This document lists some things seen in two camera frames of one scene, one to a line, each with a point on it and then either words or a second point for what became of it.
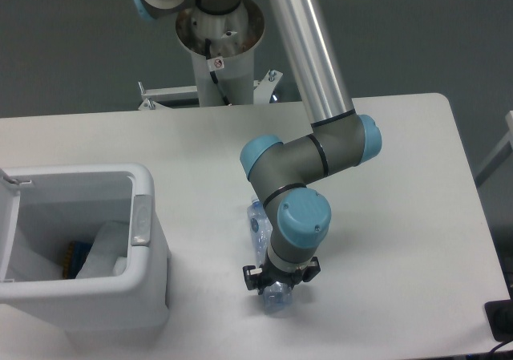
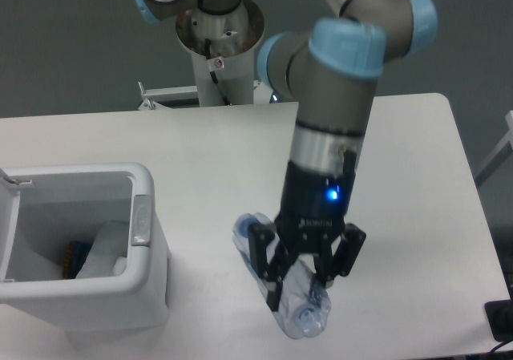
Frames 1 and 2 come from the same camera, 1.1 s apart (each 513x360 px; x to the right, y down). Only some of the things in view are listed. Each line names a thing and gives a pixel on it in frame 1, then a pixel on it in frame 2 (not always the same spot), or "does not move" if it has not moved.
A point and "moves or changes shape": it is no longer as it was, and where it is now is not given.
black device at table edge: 500,316 does not move
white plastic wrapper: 108,255 does not move
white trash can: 42,208 does not move
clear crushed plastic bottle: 276,296 moves or changes shape
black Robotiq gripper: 271,274 → 315,202
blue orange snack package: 77,254 does not move
